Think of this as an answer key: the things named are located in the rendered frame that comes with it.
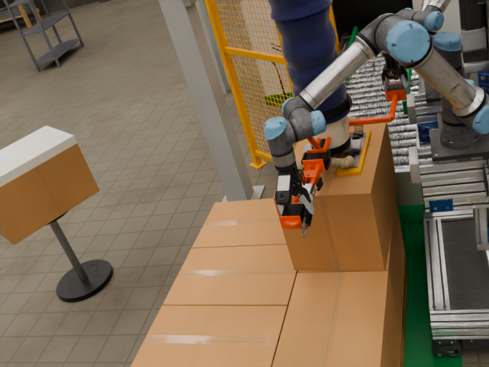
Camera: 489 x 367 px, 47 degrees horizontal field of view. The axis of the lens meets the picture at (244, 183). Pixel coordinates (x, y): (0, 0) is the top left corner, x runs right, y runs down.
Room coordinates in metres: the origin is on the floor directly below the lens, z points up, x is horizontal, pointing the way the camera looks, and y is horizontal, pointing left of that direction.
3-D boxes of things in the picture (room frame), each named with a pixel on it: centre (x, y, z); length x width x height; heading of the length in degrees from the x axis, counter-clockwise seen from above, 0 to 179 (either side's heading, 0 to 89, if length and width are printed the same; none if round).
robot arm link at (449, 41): (2.24, -1.01, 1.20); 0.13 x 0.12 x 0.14; 31
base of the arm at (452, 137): (1.78, -0.83, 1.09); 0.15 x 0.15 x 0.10
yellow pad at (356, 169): (2.07, -0.49, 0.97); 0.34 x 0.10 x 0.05; 153
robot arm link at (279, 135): (1.60, -0.15, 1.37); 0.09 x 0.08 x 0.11; 94
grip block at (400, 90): (2.26, -0.78, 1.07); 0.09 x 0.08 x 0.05; 63
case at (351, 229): (2.11, -0.41, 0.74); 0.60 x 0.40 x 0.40; 153
